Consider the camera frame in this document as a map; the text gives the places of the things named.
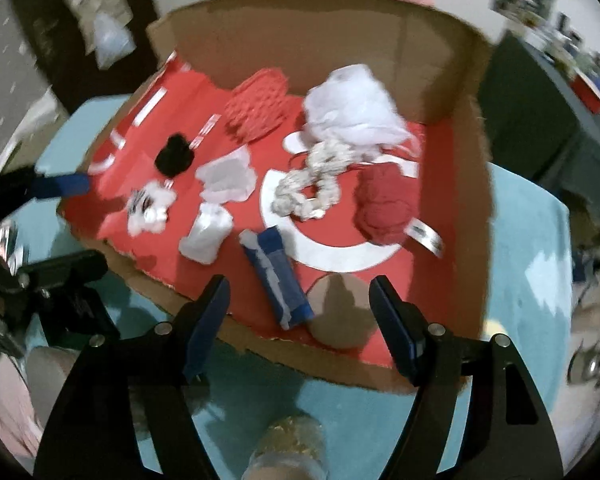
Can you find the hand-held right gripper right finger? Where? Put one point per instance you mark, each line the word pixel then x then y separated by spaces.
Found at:
pixel 395 325

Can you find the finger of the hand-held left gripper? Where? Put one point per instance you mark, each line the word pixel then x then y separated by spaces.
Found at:
pixel 62 185
pixel 65 265

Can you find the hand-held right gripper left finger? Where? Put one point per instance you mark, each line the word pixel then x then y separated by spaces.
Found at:
pixel 210 320

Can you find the tan plush pad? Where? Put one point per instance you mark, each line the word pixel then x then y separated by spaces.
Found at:
pixel 340 310

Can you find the blue soft tube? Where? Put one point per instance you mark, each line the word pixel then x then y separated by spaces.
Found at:
pixel 280 280

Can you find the black scrunchie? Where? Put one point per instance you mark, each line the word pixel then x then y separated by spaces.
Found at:
pixel 175 156

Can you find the red knitted ball with tag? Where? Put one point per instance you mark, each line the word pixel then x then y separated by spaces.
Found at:
pixel 385 205

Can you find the white tissue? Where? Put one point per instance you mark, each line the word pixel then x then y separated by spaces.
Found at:
pixel 225 177

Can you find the cream scrunchie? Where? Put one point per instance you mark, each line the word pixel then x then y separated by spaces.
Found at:
pixel 285 195

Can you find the coral mesh bath pouf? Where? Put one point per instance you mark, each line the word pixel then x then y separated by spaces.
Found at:
pixel 257 105

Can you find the white mesh bath pouf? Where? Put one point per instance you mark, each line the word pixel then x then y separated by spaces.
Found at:
pixel 350 105

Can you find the red lined cardboard box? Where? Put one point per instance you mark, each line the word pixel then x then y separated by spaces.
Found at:
pixel 330 40

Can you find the small jar of yellow capsules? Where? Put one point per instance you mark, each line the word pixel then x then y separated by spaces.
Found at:
pixel 285 450

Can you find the clear plastic bag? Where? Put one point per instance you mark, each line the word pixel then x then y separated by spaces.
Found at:
pixel 112 40

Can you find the dark brown door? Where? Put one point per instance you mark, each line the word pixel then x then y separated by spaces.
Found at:
pixel 140 20

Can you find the cartoon face printed cushion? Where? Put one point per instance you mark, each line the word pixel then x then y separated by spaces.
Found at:
pixel 590 360

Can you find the table with dark cloth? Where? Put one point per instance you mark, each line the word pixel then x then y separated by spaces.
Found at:
pixel 530 110

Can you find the red plastic basin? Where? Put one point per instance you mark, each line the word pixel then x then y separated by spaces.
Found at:
pixel 590 92

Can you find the cluttered dark side table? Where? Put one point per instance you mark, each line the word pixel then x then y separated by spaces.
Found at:
pixel 555 25

